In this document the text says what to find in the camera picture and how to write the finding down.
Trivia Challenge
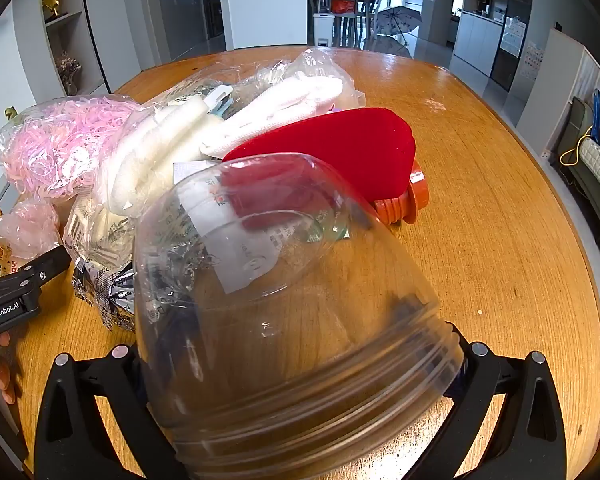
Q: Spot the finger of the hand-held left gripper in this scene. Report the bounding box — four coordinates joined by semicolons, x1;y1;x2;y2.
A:
0;245;73;301

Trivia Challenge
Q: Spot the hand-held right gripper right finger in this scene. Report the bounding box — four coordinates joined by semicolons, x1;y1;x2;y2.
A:
420;322;568;480

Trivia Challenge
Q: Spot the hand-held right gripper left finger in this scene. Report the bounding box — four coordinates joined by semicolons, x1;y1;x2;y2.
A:
32;345;181;480

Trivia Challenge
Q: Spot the clear plastic jar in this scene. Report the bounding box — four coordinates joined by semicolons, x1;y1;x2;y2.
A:
132;152;465;480

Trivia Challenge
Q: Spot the red velvet box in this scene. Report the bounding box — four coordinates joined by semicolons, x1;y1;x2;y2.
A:
220;106;415;231

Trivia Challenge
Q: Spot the person's left hand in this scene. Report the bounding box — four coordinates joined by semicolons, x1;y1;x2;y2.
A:
0;332;18;406

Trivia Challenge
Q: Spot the small pink plastic bag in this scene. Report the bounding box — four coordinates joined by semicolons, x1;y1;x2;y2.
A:
0;199;61;261

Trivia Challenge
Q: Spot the silver foil packet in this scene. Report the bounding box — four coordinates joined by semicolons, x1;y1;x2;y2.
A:
71;257;140;333

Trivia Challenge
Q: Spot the clear printed wrapper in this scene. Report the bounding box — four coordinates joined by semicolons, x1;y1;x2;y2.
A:
62;195;133;266

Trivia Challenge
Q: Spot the bag of pink rubber bands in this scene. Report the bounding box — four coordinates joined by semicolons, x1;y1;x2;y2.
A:
0;96;141;201

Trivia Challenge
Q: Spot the bag of white foam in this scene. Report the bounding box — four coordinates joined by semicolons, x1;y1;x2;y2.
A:
100;87;231;216

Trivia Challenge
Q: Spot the orange ribbed plastic plug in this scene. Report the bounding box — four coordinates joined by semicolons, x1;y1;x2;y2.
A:
372;157;431;226

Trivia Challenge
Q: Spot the dried flower bunch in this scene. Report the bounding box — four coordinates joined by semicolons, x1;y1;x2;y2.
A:
55;52;83;95

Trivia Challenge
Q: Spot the dark green sofa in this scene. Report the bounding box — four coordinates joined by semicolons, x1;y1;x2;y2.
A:
555;97;600;241

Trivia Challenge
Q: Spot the white shelf unit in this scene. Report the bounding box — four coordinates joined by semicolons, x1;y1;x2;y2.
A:
15;0;111;111

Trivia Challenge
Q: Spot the clear plastic bag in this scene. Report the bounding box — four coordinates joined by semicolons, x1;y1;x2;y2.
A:
200;49;366;158

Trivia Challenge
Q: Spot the white cabinet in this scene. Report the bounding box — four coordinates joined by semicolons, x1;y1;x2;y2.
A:
452;10;503;71

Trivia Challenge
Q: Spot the open patterned umbrella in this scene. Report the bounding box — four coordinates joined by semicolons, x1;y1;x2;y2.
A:
374;6;425;43

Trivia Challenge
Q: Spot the white pedal bin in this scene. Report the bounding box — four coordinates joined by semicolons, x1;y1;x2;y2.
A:
312;12;337;48

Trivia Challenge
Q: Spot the wooden chair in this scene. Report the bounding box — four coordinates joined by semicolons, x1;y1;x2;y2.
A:
355;0;383;41

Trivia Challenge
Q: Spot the yellow cable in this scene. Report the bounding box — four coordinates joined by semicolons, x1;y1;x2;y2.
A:
560;127;593;166

